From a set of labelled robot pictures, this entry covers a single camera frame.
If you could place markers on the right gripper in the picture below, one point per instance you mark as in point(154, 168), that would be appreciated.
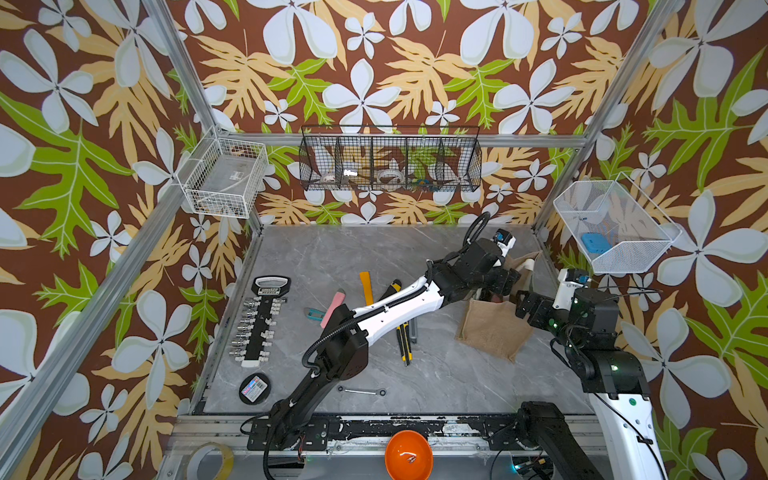
point(544, 307)

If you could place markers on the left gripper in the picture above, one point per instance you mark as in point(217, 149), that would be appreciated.
point(503, 280)

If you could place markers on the green burlap Christmas tote bag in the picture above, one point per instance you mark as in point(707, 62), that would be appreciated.
point(493, 327)

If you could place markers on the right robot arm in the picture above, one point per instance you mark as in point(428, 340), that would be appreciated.
point(620, 396)

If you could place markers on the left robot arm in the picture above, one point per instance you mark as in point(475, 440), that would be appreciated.
point(342, 351)

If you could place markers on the black yellow snap knife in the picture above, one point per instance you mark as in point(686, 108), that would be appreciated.
point(394, 287)

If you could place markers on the grey utility knife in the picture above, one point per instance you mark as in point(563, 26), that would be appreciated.
point(413, 332)

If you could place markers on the orange utility knife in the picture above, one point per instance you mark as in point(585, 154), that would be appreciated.
point(366, 283)

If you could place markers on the teal utility knife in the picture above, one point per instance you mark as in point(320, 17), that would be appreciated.
point(313, 314)

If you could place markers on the blue object in basket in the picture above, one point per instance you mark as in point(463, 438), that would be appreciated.
point(596, 244)

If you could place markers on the white mesh basket right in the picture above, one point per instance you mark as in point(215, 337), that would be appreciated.
point(637, 227)

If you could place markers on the small silver wrench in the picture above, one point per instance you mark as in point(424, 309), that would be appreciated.
point(358, 391)

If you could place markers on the orange bowl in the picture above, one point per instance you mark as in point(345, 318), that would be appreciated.
point(408, 456)

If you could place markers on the round black tape measure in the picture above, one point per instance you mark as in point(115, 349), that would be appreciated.
point(254, 389)

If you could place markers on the yellow tape roll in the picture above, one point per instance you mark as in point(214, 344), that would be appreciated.
point(211, 460)

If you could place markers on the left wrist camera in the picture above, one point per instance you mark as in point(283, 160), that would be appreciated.
point(504, 239)

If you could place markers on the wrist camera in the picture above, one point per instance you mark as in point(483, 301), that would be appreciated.
point(570, 280)
point(504, 239)

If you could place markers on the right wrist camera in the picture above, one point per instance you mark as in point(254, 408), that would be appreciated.
point(570, 280)

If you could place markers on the black wire basket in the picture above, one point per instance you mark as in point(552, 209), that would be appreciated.
point(389, 158)

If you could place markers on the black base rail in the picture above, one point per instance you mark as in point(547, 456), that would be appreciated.
point(325, 431)

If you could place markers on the black socket set rail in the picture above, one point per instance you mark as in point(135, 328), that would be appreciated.
point(255, 330)

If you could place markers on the white wire basket left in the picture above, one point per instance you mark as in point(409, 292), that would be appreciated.
point(222, 175)

